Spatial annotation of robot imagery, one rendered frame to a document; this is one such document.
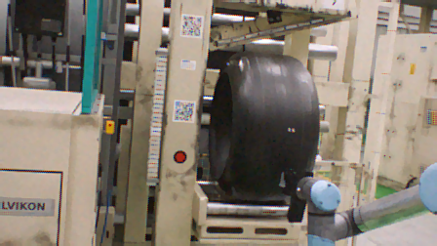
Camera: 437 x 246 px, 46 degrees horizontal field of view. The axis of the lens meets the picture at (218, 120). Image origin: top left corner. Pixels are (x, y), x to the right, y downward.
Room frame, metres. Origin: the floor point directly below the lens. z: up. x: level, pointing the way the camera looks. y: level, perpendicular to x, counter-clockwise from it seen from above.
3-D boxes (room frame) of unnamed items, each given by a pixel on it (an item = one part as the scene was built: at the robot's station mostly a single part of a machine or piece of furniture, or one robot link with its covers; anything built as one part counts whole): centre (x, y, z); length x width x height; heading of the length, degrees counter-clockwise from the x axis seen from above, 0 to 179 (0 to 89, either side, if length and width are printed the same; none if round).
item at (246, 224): (1.75, -0.14, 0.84); 0.36 x 0.09 x 0.06; 102
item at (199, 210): (1.85, 0.06, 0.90); 0.40 x 0.03 x 0.10; 12
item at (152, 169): (1.77, 0.21, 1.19); 0.05 x 0.04 x 0.48; 12
